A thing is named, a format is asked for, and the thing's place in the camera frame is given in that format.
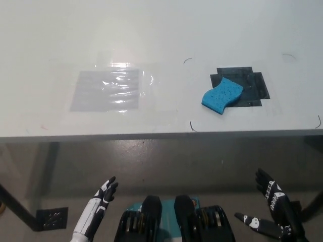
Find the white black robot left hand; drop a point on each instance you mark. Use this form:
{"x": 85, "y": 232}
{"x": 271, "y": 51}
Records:
{"x": 98, "y": 201}

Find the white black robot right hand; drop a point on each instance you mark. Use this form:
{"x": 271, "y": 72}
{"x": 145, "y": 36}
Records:
{"x": 280, "y": 204}

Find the blue wavy sponge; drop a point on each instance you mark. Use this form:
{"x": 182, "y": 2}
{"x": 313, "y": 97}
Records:
{"x": 223, "y": 95}

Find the black metal table leg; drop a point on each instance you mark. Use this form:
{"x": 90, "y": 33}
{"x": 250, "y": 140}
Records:
{"x": 314, "y": 208}
{"x": 17, "y": 204}

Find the grey rectangular tape patch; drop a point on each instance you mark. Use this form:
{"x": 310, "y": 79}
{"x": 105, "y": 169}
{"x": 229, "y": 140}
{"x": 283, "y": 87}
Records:
{"x": 88, "y": 93}

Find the black tape square marker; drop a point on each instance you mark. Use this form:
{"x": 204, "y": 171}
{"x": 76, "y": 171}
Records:
{"x": 255, "y": 85}

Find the clear plastic film sheet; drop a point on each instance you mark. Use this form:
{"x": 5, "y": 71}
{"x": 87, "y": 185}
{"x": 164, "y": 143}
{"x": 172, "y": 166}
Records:
{"x": 161, "y": 88}

